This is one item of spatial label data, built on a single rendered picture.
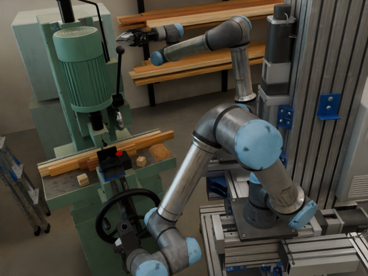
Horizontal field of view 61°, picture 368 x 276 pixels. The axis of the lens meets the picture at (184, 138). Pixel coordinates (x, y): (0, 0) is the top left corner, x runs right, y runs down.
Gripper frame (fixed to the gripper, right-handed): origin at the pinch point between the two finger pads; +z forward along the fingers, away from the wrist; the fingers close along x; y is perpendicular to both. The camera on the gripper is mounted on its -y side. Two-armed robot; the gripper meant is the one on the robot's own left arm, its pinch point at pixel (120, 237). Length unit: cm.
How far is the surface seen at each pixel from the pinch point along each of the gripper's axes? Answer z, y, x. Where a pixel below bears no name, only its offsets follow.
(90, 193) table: 30.7, -14.3, -2.2
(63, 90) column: 42, -62, 1
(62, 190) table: 32.1, -19.1, -12.5
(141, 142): 38, -29, 29
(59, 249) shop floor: 126, 31, -22
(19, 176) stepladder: 124, -26, -32
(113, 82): 41, -61, 24
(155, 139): 38, -28, 36
